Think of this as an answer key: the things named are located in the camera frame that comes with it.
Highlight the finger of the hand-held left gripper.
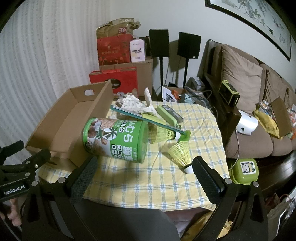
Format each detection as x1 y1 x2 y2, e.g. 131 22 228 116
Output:
23 148 51 171
0 140 25 164

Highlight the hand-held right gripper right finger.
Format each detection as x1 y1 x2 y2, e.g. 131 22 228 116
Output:
192 156 269 241

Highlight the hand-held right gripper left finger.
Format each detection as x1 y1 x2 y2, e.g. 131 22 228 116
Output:
22 155 99 241

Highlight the yellow-green plastic shuttlecock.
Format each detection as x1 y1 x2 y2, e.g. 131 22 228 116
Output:
149 126 185 144
168 140 193 175

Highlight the green snack canister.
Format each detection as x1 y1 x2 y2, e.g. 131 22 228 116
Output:
81 117 149 164

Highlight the brown cardboard tray box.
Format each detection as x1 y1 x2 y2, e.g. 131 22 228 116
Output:
24 80 114 171

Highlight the green and black case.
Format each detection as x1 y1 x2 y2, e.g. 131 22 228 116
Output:
157 104 184 123

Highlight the teal bar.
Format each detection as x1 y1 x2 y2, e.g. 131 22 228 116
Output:
110 105 186 136

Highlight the white leaf-print pouch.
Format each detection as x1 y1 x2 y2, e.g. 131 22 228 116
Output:
116 87 160 117

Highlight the person's left hand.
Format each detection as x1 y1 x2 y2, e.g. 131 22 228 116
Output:
0 199 23 227

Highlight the green lunch box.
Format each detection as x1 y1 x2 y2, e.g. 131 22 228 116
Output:
229 158 259 185

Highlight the yellow checked tablecloth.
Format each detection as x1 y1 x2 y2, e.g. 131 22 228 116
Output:
38 101 233 212

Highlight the brown sofa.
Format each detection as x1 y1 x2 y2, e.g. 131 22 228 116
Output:
196 39 296 160

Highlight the white rounded device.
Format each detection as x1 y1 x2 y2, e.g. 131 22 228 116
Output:
236 110 258 135

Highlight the dark wooden coffee table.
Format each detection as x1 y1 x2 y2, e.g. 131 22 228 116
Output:
227 151 296 202

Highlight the yellow bag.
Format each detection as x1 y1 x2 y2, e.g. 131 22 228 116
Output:
253 104 281 139

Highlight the white curtain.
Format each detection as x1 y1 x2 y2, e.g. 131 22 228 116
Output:
0 0 100 149

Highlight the green and black device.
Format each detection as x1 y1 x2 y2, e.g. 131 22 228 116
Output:
218 80 240 107

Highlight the tan snack bag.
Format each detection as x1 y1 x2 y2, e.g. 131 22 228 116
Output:
116 89 139 99

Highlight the open box with papers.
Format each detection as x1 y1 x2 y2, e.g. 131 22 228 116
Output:
162 86 185 102

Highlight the grey electronic device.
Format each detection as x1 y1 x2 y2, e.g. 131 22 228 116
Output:
185 77 206 92

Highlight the flat brown cardboard piece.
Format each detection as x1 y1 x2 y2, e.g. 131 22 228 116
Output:
270 96 293 137

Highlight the red gift box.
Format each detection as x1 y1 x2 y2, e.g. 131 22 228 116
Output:
89 67 139 94

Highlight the black speaker stand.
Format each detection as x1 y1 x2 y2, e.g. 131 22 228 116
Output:
159 57 164 93
184 58 190 87

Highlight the beige pillow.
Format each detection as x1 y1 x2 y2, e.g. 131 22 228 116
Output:
221 44 263 107

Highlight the large brown cardboard box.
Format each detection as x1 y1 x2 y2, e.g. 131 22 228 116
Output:
99 58 153 96

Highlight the black speaker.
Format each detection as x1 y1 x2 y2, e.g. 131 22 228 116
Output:
149 29 170 58
177 32 201 59

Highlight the white and pink carton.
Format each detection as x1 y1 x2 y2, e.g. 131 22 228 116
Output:
129 40 146 62

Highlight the crumpled brown paper bag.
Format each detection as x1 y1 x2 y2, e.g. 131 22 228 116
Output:
97 18 141 39

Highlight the framed ink painting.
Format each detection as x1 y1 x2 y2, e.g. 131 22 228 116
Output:
205 0 292 62

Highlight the white cable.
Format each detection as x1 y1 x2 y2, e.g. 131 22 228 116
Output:
228 130 241 169

